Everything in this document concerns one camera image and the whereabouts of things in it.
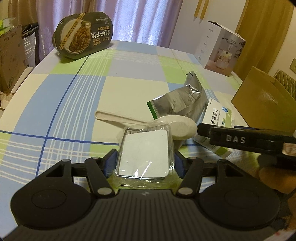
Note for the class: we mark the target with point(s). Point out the wall power sockets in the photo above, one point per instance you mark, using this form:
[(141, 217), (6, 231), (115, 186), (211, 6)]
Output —
[(293, 66)]

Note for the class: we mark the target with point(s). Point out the brown cardboard packaging stack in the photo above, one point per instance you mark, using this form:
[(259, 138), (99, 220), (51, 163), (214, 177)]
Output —
[(13, 59)]

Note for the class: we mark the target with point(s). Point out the person's right hand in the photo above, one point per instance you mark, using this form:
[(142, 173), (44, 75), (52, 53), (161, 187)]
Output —
[(273, 173)]

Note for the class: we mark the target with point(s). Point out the white humidifier box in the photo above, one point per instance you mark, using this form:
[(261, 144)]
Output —
[(219, 48)]

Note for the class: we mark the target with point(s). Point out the large brown cardboard box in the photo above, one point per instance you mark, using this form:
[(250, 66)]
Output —
[(264, 103)]

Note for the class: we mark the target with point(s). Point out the white green medicine box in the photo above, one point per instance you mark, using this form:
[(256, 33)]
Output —
[(215, 114)]

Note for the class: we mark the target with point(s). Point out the dark oval instant meal bowl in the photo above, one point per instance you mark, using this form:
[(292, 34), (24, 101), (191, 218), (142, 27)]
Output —
[(80, 35)]

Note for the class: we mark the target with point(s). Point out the quilted chair back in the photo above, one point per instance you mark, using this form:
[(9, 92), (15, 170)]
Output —
[(286, 81)]

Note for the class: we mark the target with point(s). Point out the silver foil pouch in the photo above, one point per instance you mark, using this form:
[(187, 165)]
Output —
[(188, 100)]

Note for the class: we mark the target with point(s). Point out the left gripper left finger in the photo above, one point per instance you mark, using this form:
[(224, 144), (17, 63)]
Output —
[(98, 170)]

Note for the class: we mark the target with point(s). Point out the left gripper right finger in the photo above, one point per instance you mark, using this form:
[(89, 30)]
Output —
[(190, 170)]

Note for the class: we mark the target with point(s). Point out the white plastic spoon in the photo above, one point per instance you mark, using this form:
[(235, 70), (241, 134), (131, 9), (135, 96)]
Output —
[(182, 127)]

